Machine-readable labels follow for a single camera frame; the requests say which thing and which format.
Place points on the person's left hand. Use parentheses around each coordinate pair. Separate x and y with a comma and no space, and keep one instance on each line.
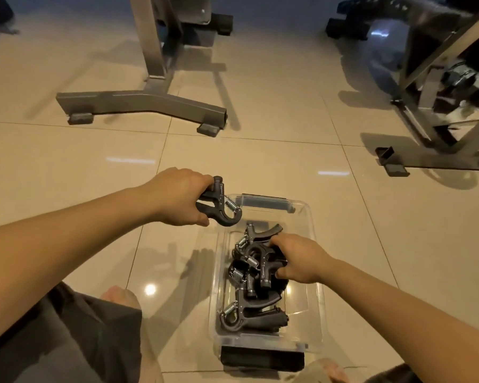
(175,199)

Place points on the person's right hand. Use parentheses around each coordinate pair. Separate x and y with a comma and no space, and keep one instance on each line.
(303,261)

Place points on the clear plastic storage box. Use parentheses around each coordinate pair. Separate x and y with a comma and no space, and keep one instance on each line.
(311,307)

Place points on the person's left forearm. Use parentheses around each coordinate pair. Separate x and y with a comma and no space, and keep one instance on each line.
(64,255)

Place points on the person's right forearm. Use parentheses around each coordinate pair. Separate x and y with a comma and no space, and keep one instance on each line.
(403,315)

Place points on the grey metal rack stand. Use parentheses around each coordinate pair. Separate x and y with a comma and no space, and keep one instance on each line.
(143,103)

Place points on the black weight bench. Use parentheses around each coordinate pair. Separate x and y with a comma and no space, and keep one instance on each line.
(347,27)

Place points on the grey metal machine frame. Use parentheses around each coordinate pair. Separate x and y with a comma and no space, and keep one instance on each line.
(443,161)

